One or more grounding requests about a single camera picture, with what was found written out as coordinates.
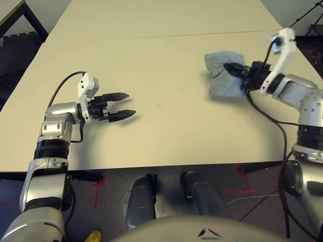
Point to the black foam floor mat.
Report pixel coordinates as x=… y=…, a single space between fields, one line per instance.
x=313 y=55
x=15 y=58

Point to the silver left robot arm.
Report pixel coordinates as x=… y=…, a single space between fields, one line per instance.
x=53 y=118

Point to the side table with black legs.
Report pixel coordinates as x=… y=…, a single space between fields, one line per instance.
x=35 y=21

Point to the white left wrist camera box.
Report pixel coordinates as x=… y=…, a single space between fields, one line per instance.
x=84 y=85

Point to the blue fluffy rag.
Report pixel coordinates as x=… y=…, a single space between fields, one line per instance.
x=222 y=85

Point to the black table foot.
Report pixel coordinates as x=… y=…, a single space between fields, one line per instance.
x=260 y=168
x=85 y=176

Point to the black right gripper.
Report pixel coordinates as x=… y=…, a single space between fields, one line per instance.
x=256 y=76

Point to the grey robot leg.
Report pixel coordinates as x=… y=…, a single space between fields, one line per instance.
x=141 y=201
x=204 y=199

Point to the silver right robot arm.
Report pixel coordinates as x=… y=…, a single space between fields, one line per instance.
x=292 y=90

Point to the grey robot left leg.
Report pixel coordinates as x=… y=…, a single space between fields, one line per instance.
x=141 y=201

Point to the grey robot right leg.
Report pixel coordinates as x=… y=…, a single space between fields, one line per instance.
x=204 y=199

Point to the yellow black object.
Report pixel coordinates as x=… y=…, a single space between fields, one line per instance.
x=94 y=237

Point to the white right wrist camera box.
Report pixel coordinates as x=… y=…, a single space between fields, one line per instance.
x=286 y=50

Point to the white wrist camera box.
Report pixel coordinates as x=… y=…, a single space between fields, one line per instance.
x=84 y=85
x=286 y=50

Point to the grey robot torso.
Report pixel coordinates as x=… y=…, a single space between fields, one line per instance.
x=176 y=229

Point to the black tripod stand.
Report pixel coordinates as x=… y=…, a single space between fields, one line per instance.
x=302 y=16

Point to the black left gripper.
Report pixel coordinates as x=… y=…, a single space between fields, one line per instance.
x=99 y=109

